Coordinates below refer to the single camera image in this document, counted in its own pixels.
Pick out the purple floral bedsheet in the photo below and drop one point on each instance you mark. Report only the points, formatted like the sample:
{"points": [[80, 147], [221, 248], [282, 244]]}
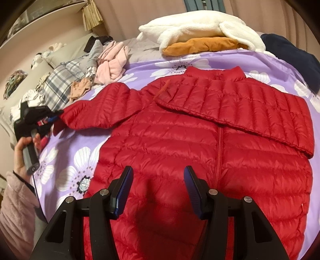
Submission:
{"points": [[140, 68]]}

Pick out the red down jacket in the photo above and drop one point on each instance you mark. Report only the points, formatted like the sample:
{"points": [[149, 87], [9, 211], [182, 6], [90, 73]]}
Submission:
{"points": [[162, 140]]}

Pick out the white plush toy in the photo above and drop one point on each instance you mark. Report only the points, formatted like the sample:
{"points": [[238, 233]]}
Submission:
{"points": [[37, 58]]}

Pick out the white fleece garment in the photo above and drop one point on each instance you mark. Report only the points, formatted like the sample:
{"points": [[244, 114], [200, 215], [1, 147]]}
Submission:
{"points": [[190, 27]]}

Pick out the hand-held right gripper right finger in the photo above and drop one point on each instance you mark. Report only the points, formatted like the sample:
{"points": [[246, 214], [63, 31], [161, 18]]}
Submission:
{"points": [[193, 195]]}

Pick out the grey plaid cloth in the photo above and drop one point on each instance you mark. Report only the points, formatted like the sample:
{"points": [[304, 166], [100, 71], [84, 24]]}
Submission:
{"points": [[57, 81]]}

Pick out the grey garment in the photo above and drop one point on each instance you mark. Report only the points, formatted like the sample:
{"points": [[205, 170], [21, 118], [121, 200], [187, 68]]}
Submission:
{"points": [[96, 53]]}

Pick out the white patterned cloth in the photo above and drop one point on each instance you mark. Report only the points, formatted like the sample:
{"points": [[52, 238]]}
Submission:
{"points": [[32, 98]]}

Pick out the black cloth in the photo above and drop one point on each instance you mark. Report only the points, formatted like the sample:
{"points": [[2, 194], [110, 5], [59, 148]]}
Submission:
{"points": [[104, 38]]}

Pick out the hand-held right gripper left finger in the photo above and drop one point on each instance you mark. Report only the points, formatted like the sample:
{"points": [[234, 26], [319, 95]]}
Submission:
{"points": [[123, 191]]}

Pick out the orange cloth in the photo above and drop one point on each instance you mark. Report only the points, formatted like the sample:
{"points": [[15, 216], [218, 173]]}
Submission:
{"points": [[200, 45]]}

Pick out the red fuzzy cloth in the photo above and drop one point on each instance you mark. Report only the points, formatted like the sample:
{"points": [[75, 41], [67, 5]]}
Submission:
{"points": [[45, 142]]}

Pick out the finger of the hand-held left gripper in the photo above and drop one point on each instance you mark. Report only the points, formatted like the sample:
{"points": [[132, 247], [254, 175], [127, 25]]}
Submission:
{"points": [[56, 114]]}

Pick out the grey quilted bed cover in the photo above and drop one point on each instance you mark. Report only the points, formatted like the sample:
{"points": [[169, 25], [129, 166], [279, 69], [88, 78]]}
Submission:
{"points": [[142, 52]]}

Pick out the pink garment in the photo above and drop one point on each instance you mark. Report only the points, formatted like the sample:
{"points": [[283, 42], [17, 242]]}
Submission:
{"points": [[110, 67]]}

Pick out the navy cloth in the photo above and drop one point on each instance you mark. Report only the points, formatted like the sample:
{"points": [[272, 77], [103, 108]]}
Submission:
{"points": [[287, 50]]}

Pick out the tan small cloth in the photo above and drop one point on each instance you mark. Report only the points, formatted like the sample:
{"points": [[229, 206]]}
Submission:
{"points": [[80, 88]]}

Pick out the person's left forearm pink sleeve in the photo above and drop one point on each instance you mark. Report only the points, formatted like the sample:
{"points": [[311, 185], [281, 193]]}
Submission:
{"points": [[15, 212]]}

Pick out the white shelf ledge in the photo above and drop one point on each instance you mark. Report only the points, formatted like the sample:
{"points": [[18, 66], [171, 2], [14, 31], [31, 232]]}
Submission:
{"points": [[50, 23]]}

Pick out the floral patterned cloth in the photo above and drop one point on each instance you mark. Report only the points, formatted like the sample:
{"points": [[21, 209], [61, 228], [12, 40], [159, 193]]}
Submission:
{"points": [[13, 82]]}

